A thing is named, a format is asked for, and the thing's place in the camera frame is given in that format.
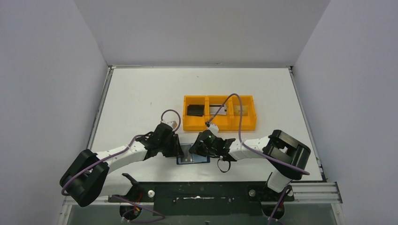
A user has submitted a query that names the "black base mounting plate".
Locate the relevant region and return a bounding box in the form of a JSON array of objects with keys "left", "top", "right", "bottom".
[{"left": 123, "top": 181, "right": 282, "bottom": 216}]

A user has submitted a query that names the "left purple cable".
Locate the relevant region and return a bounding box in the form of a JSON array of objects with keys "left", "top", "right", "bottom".
[{"left": 61, "top": 110, "right": 182, "bottom": 224}]

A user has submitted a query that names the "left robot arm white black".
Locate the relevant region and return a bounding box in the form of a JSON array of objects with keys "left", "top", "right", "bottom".
[{"left": 60, "top": 121, "right": 183, "bottom": 207}]

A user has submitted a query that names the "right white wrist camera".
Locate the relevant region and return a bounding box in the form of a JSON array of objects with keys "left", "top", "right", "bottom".
[{"left": 205, "top": 122, "right": 219, "bottom": 135}]

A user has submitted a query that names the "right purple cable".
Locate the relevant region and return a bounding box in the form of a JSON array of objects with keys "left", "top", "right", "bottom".
[{"left": 205, "top": 93, "right": 311, "bottom": 225}]

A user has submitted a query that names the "blue leather card holder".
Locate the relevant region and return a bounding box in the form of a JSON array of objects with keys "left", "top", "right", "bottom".
[{"left": 176, "top": 143, "right": 210, "bottom": 165}]

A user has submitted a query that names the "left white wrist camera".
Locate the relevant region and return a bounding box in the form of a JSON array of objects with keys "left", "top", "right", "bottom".
[{"left": 161, "top": 120, "right": 179, "bottom": 131}]

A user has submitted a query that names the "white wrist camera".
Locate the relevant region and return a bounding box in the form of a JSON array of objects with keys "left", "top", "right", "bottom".
[
  {"left": 205, "top": 122, "right": 219, "bottom": 135},
  {"left": 161, "top": 120, "right": 179, "bottom": 131}
]

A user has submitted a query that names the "black card in bin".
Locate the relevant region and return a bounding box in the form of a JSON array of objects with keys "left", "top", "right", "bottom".
[{"left": 186, "top": 105, "right": 205, "bottom": 117}]

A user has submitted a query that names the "orange three-compartment bin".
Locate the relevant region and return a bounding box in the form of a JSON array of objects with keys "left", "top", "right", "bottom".
[{"left": 183, "top": 96, "right": 257, "bottom": 132}]

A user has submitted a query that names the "purple cable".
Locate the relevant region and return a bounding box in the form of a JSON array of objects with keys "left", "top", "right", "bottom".
[
  {"left": 61, "top": 110, "right": 182, "bottom": 224},
  {"left": 205, "top": 93, "right": 311, "bottom": 225}
]

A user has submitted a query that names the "gold card in bin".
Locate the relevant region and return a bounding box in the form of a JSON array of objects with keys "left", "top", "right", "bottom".
[{"left": 233, "top": 105, "right": 248, "bottom": 116}]

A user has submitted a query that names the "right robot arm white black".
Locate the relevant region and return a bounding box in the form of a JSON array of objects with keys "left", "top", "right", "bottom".
[{"left": 189, "top": 129, "right": 311, "bottom": 193}]

